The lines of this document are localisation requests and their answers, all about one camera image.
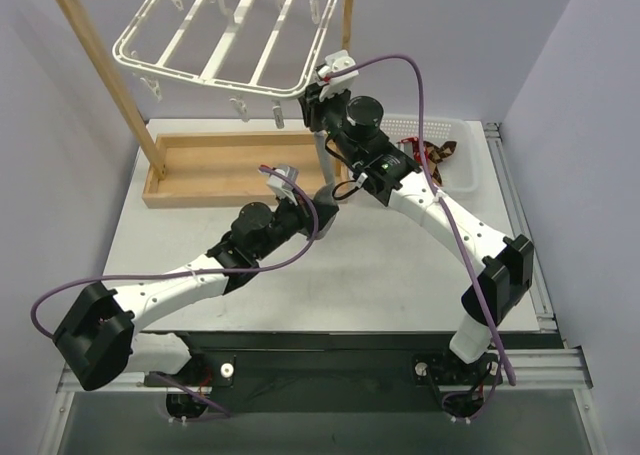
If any brown argyle sock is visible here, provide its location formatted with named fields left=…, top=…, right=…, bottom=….
left=424, top=141, right=457, bottom=186

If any wooden hanger rack stand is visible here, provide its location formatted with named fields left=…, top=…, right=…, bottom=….
left=56, top=0, right=354, bottom=209

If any white plastic basket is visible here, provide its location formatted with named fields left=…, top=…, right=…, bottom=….
left=380, top=115, right=479, bottom=199

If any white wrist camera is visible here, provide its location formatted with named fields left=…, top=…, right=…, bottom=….
left=266, top=164, right=299, bottom=204
left=315, top=50, right=359, bottom=102

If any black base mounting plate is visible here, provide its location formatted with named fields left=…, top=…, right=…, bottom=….
left=173, top=331, right=498, bottom=414

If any white plastic clip hanger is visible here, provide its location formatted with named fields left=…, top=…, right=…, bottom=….
left=112, top=0, right=338, bottom=129

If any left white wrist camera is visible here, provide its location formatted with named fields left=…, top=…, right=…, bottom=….
left=266, top=164, right=299, bottom=204

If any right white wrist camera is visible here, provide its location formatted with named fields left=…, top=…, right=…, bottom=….
left=315, top=50, right=359, bottom=102

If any red patterned sock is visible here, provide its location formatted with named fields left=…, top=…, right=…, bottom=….
left=397, top=137, right=419, bottom=152

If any grey striped sock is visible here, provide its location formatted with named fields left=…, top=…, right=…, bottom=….
left=313, top=132, right=339, bottom=240

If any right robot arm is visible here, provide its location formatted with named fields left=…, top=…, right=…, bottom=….
left=299, top=61, right=534, bottom=383

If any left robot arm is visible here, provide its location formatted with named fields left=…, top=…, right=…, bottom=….
left=53, top=185, right=339, bottom=391

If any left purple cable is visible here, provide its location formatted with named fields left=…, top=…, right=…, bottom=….
left=29, top=163, right=321, bottom=419

